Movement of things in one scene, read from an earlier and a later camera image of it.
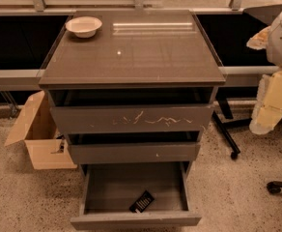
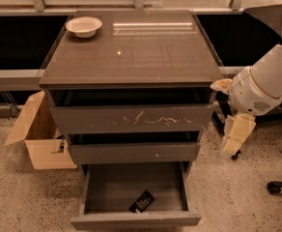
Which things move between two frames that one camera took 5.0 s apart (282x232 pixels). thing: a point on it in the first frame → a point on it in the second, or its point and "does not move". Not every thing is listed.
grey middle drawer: x=134 y=153 does not move
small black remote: x=144 y=201 does not move
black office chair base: x=274 y=187 does not move
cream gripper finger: x=260 y=40 → x=222 y=84
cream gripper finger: x=275 y=95 → x=237 y=129
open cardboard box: x=38 y=130 does not move
